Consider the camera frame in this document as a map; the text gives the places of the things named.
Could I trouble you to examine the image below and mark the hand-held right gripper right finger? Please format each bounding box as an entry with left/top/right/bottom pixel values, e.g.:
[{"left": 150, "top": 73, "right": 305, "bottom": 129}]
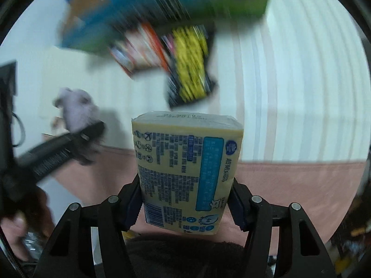
[{"left": 228, "top": 178, "right": 338, "bottom": 278}]

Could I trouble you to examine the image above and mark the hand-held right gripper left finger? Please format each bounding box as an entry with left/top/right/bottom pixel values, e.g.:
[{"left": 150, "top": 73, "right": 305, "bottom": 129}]
[{"left": 32, "top": 175, "right": 144, "bottom": 278}]

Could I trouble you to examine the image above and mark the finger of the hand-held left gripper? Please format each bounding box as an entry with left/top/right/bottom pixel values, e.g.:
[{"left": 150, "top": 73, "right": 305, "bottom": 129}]
[{"left": 17, "top": 121, "right": 105, "bottom": 186}]

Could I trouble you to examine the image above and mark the pale purple plush toy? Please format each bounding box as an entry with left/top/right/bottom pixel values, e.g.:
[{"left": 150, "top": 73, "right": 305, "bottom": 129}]
[{"left": 52, "top": 87, "right": 100, "bottom": 135}]

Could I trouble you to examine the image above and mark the yellow tissue pack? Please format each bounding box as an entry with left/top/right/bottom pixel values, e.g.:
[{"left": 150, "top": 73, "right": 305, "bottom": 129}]
[{"left": 131, "top": 111, "right": 244, "bottom": 235}]

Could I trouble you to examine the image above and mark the person's left hand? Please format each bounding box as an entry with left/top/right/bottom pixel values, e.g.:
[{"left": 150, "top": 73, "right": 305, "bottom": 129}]
[{"left": 0, "top": 213, "right": 29, "bottom": 262}]

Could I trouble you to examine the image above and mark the red and white snack packet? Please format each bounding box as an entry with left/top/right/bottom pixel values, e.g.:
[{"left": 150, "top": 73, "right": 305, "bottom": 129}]
[{"left": 109, "top": 22, "right": 172, "bottom": 77}]

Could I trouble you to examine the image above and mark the white striped bed sheet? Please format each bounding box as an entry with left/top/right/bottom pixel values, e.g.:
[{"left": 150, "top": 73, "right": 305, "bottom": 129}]
[{"left": 41, "top": 0, "right": 371, "bottom": 163}]

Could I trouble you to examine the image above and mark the brown cardboard box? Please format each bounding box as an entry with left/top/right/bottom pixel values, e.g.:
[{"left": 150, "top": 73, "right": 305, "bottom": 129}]
[{"left": 66, "top": 0, "right": 140, "bottom": 31}]

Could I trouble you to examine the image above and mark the yellow and black snack packet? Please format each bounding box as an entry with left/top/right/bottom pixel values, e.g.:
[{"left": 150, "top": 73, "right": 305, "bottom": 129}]
[{"left": 165, "top": 25, "right": 218, "bottom": 107}]

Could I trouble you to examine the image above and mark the blue green box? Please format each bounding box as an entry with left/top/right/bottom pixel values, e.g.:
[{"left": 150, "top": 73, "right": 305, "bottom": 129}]
[{"left": 60, "top": 0, "right": 275, "bottom": 53}]

